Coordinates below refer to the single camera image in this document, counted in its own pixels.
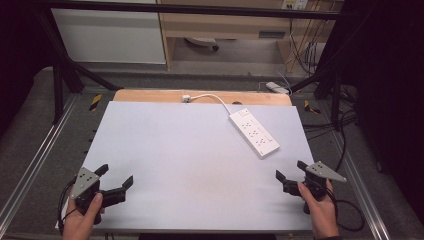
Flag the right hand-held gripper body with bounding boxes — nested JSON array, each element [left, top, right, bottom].
[[297, 160, 348, 215]]

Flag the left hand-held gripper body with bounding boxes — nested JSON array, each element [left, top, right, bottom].
[[69, 166, 116, 225]]

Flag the person's right hand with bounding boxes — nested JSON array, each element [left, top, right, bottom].
[[297, 179, 341, 240]]

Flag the person's left hand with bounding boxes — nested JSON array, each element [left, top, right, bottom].
[[61, 192, 106, 240]]

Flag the yellow black tape marker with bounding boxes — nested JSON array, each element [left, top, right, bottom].
[[303, 99, 322, 115], [88, 93, 103, 112]]

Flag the small white floor power strip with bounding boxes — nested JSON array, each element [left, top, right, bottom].
[[265, 81, 290, 95]]

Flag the wooden board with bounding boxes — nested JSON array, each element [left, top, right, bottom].
[[112, 88, 293, 107]]

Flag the white cabinet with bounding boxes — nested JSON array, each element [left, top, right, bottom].
[[50, 0, 167, 65]]

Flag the white object under desk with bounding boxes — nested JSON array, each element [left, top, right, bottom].
[[184, 37, 220, 52]]

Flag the wooden desk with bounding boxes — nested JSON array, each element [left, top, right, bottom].
[[156, 0, 344, 73]]

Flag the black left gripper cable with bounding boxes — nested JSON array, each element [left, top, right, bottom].
[[57, 178, 79, 234]]

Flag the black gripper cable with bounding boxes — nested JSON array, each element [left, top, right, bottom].
[[327, 188, 366, 233], [57, 178, 79, 234]]

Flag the aluminium rail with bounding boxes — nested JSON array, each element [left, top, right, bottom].
[[0, 93, 82, 228], [328, 128, 392, 240]]

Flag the black floor cables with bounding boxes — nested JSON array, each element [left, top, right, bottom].
[[302, 84, 359, 173]]

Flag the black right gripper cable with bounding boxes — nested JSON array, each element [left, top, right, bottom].
[[327, 188, 366, 233]]

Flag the black metal frame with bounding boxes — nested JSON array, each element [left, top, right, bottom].
[[33, 0, 378, 126]]

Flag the white power strip cable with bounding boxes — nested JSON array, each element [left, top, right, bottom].
[[188, 93, 234, 116]]

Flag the bundle of hanging cables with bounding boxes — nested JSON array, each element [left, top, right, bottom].
[[288, 6, 329, 76]]

